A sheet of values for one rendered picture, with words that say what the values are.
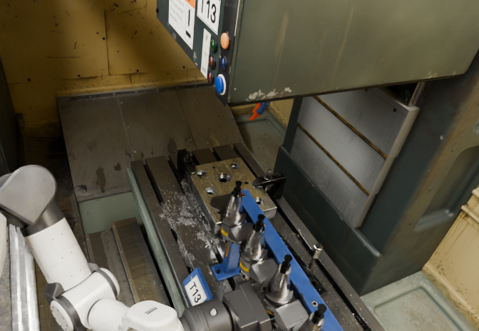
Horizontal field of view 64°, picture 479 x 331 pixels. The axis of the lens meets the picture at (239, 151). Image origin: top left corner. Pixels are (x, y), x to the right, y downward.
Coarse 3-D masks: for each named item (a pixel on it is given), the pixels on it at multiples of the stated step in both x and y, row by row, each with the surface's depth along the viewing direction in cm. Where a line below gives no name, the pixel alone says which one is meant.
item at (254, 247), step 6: (252, 228) 82; (252, 234) 82; (258, 234) 82; (246, 240) 86; (252, 240) 83; (258, 240) 82; (246, 246) 85; (252, 246) 83; (258, 246) 83; (246, 252) 85; (252, 252) 84; (258, 252) 84
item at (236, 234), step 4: (244, 224) 93; (248, 224) 93; (252, 224) 93; (232, 228) 91; (236, 228) 91; (240, 228) 92; (244, 228) 92; (248, 228) 92; (228, 232) 91; (232, 232) 90; (236, 232) 90; (240, 232) 91; (244, 232) 91; (248, 232) 91; (228, 236) 89; (232, 236) 89; (236, 236) 89; (240, 236) 90; (244, 236) 90; (232, 240) 89; (236, 240) 88; (240, 240) 89
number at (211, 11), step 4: (208, 0) 67; (212, 0) 65; (208, 4) 67; (212, 4) 66; (216, 4) 64; (208, 8) 67; (212, 8) 66; (216, 8) 64; (208, 12) 68; (212, 12) 66; (216, 12) 65; (208, 16) 68; (212, 16) 66; (216, 16) 65; (208, 20) 68; (212, 20) 67; (216, 20) 65; (212, 24) 67; (216, 24) 66
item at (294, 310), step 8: (288, 304) 77; (296, 304) 77; (280, 312) 76; (288, 312) 76; (296, 312) 76; (304, 312) 76; (280, 320) 74; (288, 320) 74; (296, 320) 75; (304, 320) 75; (288, 328) 73
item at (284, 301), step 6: (264, 282) 79; (264, 288) 79; (264, 294) 80; (288, 294) 78; (264, 300) 78; (270, 300) 77; (276, 300) 76; (282, 300) 77; (288, 300) 77; (270, 306) 78; (276, 306) 77
